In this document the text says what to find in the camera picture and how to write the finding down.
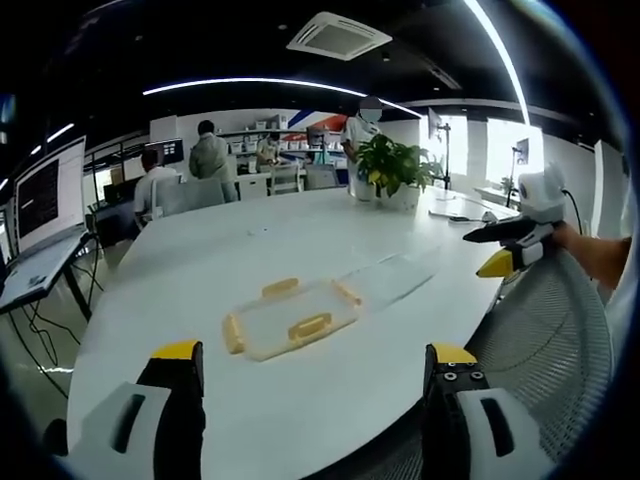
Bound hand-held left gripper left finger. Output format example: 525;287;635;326
64;339;207;471

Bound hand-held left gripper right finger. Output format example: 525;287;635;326
423;342;546;480

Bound clear lid with yellow buckles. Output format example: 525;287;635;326
222;277;364;364

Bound black tripod stand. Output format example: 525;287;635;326
502;137;532;210

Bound grey mesh office chair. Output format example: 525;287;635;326
462;248;615;469

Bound black stand with monitor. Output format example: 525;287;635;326
427;106;455;190

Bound clear plastic container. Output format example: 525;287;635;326
333;245;444;312

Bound green potted plant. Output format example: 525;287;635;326
351;133;447;212

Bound straight ceiling light strip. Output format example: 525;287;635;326
462;0;532;126

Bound grey side desk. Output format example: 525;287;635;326
0;233;99;324

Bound white office chair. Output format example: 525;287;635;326
149;174;227;220
269;162;307;196

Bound open laptop with dark screen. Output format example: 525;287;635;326
0;134;90;296

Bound ceiling air conditioner vent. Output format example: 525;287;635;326
286;10;394;63

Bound black computer monitor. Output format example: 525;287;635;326
143;138;185;170

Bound curved ceiling light strip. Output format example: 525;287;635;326
142;76;424;120

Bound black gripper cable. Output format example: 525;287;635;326
562;187;587;235

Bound black floor cables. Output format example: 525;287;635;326
9;239;104;401

